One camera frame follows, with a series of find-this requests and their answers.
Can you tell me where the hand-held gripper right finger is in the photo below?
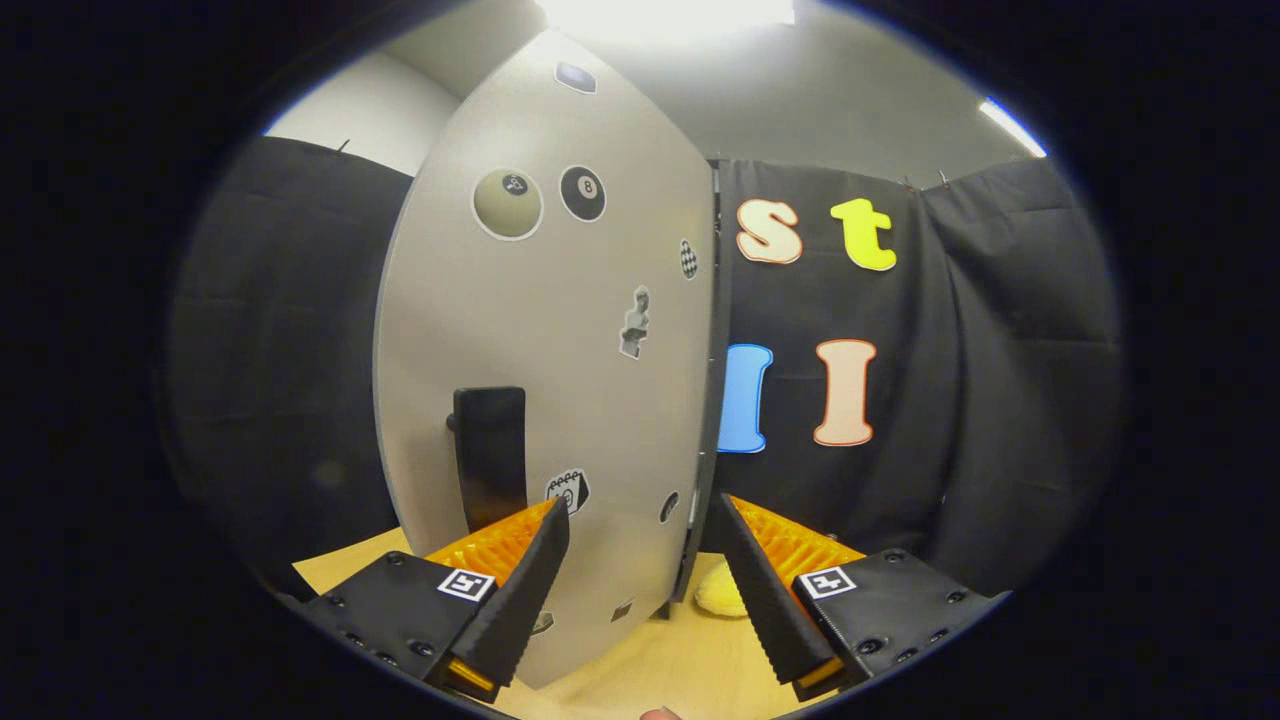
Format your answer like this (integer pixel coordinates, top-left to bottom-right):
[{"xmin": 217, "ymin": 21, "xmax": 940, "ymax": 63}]
[{"xmin": 708, "ymin": 492, "xmax": 1006, "ymax": 703}]

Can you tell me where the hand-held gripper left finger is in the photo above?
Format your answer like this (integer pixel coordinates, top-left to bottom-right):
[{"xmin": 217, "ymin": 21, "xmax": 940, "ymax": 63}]
[{"xmin": 300, "ymin": 497, "xmax": 571, "ymax": 704}]

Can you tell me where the black door handle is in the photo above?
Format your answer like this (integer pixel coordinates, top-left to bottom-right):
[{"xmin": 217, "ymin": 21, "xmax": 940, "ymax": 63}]
[{"xmin": 447, "ymin": 386, "xmax": 528, "ymax": 534}]

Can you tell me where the beige shoe cabinet door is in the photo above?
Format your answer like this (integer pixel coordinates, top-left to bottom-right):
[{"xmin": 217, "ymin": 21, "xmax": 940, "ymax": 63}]
[{"xmin": 372, "ymin": 28, "xmax": 716, "ymax": 691}]

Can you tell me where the yellow plush toy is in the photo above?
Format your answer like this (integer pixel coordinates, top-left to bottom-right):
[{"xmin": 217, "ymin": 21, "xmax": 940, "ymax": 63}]
[{"xmin": 693, "ymin": 560, "xmax": 749, "ymax": 618}]

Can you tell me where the black backdrop cloth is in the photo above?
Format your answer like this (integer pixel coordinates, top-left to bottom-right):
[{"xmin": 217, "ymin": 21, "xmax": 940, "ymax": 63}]
[{"xmin": 165, "ymin": 135, "xmax": 1126, "ymax": 601}]

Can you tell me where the narrow ceiling light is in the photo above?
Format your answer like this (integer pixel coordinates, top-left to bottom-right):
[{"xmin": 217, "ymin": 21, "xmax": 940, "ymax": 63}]
[{"xmin": 978, "ymin": 97, "xmax": 1048, "ymax": 159}]

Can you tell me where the large ceiling light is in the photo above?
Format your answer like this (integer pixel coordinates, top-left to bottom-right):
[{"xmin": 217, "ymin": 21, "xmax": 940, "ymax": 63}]
[{"xmin": 535, "ymin": 0, "xmax": 796, "ymax": 46}]

